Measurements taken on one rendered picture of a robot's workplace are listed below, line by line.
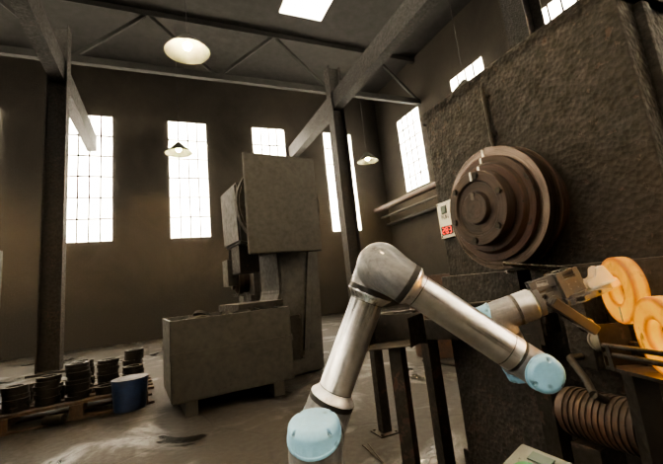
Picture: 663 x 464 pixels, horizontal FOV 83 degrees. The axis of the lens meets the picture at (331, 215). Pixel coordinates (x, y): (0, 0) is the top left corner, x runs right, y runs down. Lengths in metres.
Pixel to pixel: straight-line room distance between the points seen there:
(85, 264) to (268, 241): 7.95
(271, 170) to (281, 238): 0.71
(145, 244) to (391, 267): 10.49
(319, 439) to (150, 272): 10.33
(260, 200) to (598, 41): 3.00
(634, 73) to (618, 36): 0.14
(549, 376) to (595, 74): 1.02
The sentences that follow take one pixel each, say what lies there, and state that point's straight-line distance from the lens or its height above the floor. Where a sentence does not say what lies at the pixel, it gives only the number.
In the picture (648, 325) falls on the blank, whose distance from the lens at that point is 1.06.
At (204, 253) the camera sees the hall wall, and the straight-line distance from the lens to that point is 11.16.
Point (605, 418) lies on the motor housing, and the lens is 1.26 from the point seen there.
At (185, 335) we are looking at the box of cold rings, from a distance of 3.37.
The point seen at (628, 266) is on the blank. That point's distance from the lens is 1.10.
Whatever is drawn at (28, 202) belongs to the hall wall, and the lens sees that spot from 11.77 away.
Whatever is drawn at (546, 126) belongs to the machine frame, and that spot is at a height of 1.38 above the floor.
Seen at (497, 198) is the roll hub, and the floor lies 1.12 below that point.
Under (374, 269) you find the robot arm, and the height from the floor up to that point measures 0.91.
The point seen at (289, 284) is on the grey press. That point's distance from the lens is 4.10.
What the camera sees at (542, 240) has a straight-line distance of 1.44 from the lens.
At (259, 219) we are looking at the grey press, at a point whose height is 1.59.
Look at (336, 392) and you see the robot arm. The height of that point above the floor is 0.63.
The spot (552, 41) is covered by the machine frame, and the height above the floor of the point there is 1.67.
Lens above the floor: 0.89
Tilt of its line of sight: 10 degrees up
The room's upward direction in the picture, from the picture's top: 6 degrees counter-clockwise
